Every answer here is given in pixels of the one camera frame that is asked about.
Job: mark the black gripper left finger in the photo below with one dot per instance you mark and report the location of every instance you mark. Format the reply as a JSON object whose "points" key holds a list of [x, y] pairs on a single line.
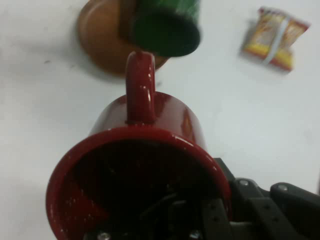
{"points": [[215, 222]]}

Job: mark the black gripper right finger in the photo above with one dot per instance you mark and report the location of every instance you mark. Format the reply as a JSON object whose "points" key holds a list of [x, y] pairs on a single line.
{"points": [[270, 215]]}

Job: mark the red enamel mug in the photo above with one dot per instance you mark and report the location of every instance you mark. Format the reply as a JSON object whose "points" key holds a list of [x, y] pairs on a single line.
{"points": [[140, 110]]}

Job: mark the yellow red snack packet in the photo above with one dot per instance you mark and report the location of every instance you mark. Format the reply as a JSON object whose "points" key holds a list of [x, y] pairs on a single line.
{"points": [[272, 37]]}

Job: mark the green printed mug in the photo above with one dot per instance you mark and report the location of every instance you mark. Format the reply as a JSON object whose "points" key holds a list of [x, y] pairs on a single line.
{"points": [[165, 32]]}

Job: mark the brown wooden mug tree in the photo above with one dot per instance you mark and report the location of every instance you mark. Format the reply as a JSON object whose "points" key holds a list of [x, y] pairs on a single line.
{"points": [[102, 37]]}

